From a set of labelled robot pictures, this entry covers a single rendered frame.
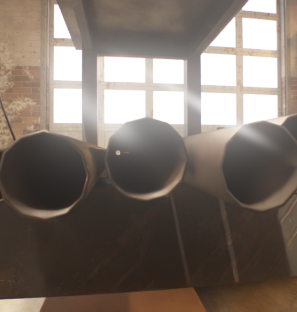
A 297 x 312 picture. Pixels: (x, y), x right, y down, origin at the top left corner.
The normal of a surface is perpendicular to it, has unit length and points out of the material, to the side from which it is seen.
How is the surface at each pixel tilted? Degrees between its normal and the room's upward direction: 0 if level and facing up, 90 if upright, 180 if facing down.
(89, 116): 90
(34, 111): 90
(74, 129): 90
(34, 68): 90
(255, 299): 0
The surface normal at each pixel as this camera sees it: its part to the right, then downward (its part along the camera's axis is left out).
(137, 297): 0.00, -1.00
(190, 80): 0.13, 0.01
